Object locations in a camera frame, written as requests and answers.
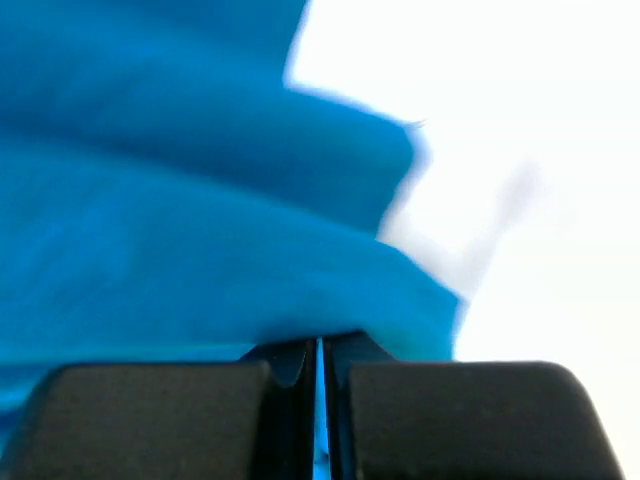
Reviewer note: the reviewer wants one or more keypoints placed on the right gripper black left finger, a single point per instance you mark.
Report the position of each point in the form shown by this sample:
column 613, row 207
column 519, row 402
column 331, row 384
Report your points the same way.
column 248, row 419

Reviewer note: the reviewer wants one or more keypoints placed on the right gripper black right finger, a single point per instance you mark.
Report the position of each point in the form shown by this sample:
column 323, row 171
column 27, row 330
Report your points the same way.
column 390, row 419

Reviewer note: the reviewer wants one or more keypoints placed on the bright blue t shirt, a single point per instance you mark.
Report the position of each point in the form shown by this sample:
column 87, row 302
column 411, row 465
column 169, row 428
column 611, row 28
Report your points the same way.
column 165, row 198

